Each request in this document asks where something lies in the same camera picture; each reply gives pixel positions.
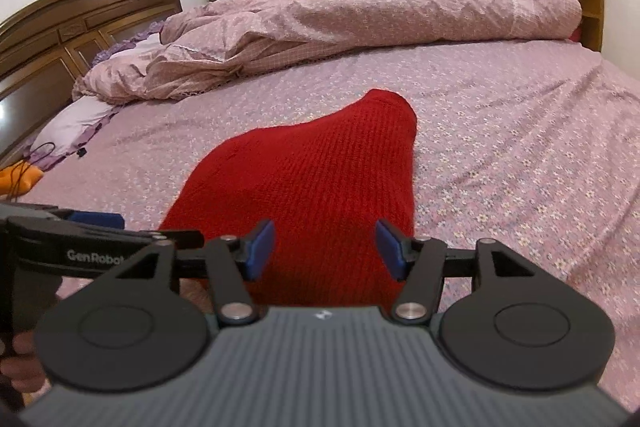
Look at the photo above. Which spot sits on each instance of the person's left hand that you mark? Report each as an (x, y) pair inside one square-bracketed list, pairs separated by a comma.
[(20, 362)]

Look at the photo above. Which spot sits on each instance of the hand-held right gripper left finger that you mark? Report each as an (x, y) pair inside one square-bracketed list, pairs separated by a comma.
[(260, 253)]

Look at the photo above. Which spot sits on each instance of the red knit sweater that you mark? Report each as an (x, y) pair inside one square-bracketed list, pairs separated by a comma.
[(320, 177)]

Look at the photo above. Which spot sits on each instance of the orange object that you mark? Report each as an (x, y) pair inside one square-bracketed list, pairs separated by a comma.
[(20, 179)]

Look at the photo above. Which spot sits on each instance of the floral lilac bed sheet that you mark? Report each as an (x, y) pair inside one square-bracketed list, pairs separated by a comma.
[(500, 132)]

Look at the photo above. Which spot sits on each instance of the pink floral duvet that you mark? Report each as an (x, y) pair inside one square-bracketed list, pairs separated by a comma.
[(400, 12)]

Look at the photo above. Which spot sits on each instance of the lilac ruffled pillow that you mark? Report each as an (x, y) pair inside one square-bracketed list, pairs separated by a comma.
[(135, 49), (70, 124)]

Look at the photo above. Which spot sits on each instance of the wooden headboard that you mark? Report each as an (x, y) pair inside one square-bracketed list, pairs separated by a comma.
[(50, 37)]

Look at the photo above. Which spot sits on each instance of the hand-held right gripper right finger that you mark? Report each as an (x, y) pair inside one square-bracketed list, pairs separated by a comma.
[(391, 252)]

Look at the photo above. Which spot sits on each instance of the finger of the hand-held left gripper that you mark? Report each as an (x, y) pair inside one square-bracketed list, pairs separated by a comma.
[(95, 220), (185, 238)]

